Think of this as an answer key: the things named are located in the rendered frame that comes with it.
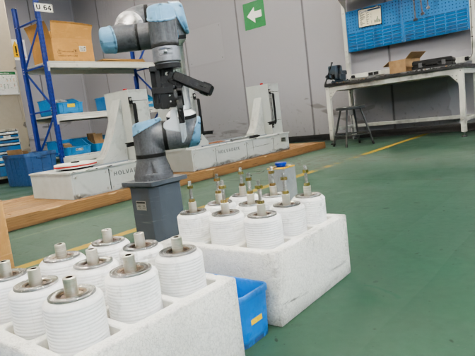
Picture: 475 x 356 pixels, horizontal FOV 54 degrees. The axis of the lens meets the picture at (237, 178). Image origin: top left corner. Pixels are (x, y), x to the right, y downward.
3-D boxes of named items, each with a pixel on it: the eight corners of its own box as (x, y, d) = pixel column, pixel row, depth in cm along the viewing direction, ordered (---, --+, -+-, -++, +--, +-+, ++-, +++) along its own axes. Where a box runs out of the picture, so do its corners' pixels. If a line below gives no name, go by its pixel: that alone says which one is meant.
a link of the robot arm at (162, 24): (174, 8, 129) (174, 0, 120) (180, 49, 130) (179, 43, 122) (146, 10, 128) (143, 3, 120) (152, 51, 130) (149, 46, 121)
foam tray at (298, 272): (167, 302, 134) (157, 241, 131) (247, 260, 164) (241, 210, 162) (282, 328, 110) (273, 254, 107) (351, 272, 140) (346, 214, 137)
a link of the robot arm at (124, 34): (114, 6, 171) (94, 21, 127) (144, 3, 172) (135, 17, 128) (120, 38, 176) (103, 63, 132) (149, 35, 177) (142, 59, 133)
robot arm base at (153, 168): (126, 181, 183) (123, 157, 181) (156, 175, 194) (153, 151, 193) (152, 181, 173) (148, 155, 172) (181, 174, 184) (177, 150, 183)
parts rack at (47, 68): (39, 177, 627) (8, 9, 598) (148, 157, 770) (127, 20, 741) (63, 177, 586) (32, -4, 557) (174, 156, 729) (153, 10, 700)
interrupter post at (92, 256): (85, 266, 92) (82, 250, 91) (95, 262, 94) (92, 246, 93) (92, 268, 90) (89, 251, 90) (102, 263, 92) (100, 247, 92)
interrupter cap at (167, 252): (151, 256, 93) (150, 253, 93) (179, 245, 99) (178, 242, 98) (177, 260, 88) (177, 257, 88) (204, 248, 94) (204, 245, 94)
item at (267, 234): (289, 275, 123) (281, 209, 121) (288, 289, 114) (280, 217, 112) (253, 278, 125) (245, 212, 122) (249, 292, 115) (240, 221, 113)
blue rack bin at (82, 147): (47, 157, 623) (44, 142, 621) (72, 153, 653) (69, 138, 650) (67, 156, 592) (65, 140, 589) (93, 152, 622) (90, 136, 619)
